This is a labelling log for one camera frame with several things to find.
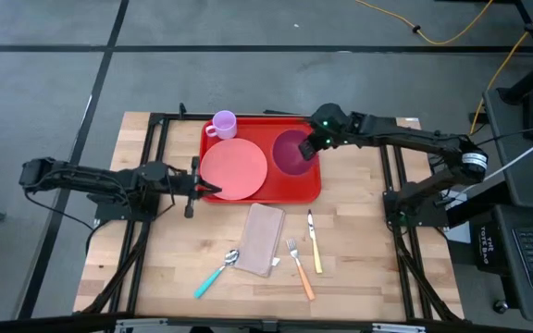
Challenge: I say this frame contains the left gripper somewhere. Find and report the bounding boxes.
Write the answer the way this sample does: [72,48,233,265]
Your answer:
[167,155,223,220]

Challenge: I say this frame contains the salmon pink plate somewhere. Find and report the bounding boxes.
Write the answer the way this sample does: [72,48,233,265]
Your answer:
[200,137,269,202]

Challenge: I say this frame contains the magenta plastic bowl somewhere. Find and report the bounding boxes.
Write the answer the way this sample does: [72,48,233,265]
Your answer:
[271,129,318,177]

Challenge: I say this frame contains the lilac plastic mug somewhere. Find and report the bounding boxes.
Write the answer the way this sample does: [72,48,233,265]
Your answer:
[205,109,239,141]

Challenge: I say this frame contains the beige cloth napkin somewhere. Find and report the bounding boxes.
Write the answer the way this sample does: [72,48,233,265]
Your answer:
[234,202,286,278]

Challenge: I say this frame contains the spoon with teal handle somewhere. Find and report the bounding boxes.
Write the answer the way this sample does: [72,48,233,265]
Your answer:
[193,248,241,301]

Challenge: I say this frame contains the knife with yellow handle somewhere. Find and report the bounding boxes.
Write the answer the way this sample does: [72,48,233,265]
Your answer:
[306,209,324,275]

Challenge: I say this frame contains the fork with orange handle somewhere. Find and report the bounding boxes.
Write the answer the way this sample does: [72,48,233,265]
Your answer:
[286,238,316,302]

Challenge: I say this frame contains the red plastic tray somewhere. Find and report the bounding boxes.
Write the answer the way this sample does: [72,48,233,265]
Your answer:
[199,116,322,205]

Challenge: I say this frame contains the black tote bag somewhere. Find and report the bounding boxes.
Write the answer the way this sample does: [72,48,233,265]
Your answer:
[469,220,503,274]

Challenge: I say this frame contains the dark grey side desk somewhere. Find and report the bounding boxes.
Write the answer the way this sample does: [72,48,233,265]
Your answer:
[481,87,533,325]

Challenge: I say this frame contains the black crossbar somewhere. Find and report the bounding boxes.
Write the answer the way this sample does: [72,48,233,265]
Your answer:
[0,313,533,333]

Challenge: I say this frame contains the black aluminium table frame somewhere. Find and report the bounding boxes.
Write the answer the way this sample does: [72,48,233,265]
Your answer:
[79,102,465,323]

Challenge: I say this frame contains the silver metal bracket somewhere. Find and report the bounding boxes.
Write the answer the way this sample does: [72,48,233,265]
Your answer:
[371,323,428,333]
[114,317,169,333]

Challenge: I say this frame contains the yellow extension cable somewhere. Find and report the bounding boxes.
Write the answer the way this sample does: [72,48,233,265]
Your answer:
[353,0,495,46]
[469,0,533,136]

